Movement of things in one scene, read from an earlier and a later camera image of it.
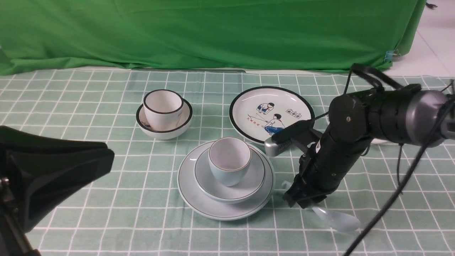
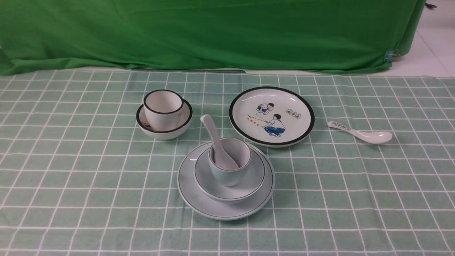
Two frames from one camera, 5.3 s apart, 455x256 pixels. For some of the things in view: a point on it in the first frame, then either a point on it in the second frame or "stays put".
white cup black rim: x=162 y=108 stays put
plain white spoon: x=336 y=220 → x=222 y=159
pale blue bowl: x=208 y=184 stays put
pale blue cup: x=230 y=159 stays put
